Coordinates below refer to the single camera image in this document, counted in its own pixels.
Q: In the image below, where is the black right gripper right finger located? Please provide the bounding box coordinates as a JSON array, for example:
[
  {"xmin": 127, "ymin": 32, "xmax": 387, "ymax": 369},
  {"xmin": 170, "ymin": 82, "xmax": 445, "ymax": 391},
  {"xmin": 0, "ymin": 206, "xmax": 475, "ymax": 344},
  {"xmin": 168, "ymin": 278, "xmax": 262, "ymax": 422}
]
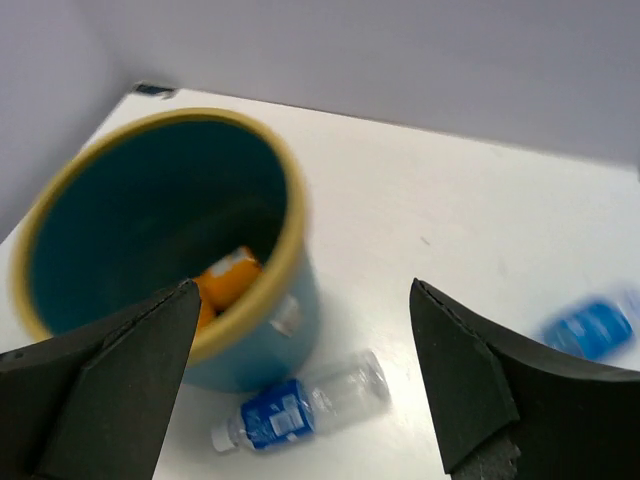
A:
[{"xmin": 409, "ymin": 280, "xmax": 639, "ymax": 479}]

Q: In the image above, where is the small clear blue label bottle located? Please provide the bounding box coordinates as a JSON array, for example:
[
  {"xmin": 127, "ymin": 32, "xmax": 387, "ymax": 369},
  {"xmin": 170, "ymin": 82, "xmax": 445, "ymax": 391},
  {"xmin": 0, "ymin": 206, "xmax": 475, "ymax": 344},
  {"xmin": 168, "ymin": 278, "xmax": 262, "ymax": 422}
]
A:
[{"xmin": 211, "ymin": 350, "xmax": 391, "ymax": 453}]

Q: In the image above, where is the teal bin with yellow rim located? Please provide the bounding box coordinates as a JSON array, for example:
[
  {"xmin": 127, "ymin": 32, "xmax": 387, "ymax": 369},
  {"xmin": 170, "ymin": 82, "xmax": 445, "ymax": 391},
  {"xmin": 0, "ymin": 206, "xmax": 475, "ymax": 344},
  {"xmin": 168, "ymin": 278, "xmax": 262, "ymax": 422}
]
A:
[{"xmin": 11, "ymin": 108, "xmax": 320, "ymax": 392}]

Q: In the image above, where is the orange juice bottle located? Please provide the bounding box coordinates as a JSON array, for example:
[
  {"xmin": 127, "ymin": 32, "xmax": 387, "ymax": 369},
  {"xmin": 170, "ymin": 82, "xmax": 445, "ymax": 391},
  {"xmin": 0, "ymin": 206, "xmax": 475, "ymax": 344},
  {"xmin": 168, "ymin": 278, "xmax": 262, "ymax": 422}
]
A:
[{"xmin": 193, "ymin": 246, "xmax": 262, "ymax": 331}]

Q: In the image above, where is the blue sticker left corner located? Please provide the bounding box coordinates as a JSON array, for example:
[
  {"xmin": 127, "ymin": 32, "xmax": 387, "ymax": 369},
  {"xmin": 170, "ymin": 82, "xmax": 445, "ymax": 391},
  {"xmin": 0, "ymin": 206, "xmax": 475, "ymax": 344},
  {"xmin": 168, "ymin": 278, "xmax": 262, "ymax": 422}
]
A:
[{"xmin": 132, "ymin": 83, "xmax": 177, "ymax": 100}]

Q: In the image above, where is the large blue label water bottle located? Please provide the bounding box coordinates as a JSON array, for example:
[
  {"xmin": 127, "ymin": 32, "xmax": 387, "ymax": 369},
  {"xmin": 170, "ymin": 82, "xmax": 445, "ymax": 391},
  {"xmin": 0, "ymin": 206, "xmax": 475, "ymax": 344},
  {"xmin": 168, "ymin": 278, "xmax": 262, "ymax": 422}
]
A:
[{"xmin": 534, "ymin": 283, "xmax": 639, "ymax": 363}]

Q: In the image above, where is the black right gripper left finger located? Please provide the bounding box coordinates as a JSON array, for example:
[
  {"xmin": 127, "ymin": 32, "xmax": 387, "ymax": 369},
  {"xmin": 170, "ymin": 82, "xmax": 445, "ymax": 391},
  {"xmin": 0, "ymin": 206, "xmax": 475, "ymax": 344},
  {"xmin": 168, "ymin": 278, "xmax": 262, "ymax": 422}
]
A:
[{"xmin": 1, "ymin": 281, "xmax": 200, "ymax": 479}]

